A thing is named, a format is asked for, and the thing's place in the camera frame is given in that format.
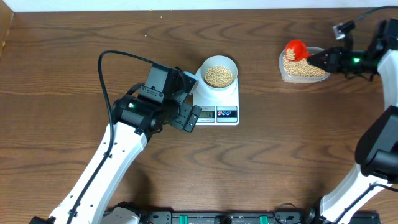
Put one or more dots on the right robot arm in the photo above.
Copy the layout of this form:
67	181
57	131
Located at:
375	167

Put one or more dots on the soybeans in bowl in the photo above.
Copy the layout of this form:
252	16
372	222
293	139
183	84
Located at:
218	77

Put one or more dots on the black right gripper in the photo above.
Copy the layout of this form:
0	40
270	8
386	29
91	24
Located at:
333	63

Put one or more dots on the clear container of soybeans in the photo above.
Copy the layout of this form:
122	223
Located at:
300	72

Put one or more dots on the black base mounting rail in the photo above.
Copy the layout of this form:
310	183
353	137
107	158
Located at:
217	217

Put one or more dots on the red plastic measuring scoop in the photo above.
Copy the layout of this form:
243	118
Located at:
296	51

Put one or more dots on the light grey round bowl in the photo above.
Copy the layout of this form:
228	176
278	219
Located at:
219	60

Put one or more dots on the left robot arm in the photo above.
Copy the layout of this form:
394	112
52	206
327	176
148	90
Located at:
134	118

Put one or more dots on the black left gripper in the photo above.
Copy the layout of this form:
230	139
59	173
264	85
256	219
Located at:
186	116

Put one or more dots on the white digital kitchen scale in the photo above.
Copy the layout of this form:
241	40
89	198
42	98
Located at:
219	106

